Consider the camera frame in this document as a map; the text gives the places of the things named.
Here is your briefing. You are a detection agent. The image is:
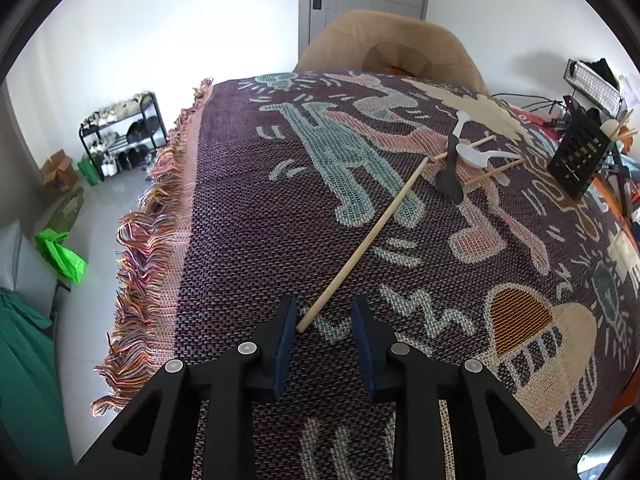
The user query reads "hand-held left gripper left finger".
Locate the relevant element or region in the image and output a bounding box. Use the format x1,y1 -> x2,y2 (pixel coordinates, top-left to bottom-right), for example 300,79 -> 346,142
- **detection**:
75,295 -> 301,480

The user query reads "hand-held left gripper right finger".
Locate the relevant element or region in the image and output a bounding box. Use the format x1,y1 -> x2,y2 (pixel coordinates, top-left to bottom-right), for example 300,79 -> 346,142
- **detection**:
350,295 -> 581,480

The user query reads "white plastic spork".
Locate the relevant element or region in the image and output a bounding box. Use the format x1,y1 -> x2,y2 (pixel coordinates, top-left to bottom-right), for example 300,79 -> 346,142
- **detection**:
449,111 -> 474,156

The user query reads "black slotted utensil holder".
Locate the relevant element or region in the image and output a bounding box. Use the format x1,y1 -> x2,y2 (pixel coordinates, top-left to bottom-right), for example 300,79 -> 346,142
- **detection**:
546,97 -> 626,200

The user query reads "printed woven blanket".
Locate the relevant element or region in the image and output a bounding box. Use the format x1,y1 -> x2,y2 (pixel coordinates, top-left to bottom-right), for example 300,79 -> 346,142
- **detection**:
90,71 -> 640,480

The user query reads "black plastic spoon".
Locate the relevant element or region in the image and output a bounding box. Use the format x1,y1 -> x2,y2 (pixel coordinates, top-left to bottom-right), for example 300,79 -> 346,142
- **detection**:
435,142 -> 468,206

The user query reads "bright green bag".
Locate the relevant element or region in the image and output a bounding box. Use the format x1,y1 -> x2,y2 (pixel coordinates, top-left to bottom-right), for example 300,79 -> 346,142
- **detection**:
34,228 -> 88,285

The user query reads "olive green bag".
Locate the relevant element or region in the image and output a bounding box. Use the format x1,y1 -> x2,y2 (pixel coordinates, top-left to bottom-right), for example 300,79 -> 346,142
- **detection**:
45,187 -> 86,233

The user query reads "dark green bag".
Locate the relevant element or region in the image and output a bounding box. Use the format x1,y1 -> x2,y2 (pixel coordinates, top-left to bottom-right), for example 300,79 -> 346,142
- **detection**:
76,156 -> 101,186

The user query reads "teal cloth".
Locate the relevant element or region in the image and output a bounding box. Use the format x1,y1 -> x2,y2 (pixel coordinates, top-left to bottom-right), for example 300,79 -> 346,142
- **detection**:
0,287 -> 76,480

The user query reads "black shoe rack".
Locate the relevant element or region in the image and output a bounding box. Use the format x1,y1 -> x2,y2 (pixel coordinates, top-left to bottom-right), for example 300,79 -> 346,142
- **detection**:
78,91 -> 168,182

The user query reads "grey pillow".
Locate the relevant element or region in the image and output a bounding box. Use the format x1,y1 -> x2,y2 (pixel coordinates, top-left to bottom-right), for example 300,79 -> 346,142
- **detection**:
0,220 -> 56,321

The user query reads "cardboard box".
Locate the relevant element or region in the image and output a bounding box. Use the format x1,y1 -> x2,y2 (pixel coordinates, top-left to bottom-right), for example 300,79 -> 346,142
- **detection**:
40,149 -> 80,191

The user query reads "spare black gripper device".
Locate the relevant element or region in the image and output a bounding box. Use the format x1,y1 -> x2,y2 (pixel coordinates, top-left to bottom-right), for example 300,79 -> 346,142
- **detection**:
562,95 -> 586,121
602,157 -> 640,221

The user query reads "brown upholstered chair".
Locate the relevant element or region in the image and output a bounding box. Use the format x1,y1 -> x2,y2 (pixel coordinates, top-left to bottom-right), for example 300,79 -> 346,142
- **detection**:
292,9 -> 490,96

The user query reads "black cloth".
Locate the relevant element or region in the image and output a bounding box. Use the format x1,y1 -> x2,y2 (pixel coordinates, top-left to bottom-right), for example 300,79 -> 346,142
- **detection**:
587,57 -> 621,86

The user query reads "white paper sheet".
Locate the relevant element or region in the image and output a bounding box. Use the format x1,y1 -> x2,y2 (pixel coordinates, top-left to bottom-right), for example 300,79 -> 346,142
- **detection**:
617,75 -> 638,106

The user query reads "black power cable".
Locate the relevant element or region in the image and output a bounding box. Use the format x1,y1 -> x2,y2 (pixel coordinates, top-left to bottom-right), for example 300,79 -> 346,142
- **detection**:
492,92 -> 566,111

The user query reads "black wire basket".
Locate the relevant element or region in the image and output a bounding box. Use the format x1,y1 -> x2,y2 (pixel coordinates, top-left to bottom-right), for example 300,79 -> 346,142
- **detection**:
565,58 -> 628,111

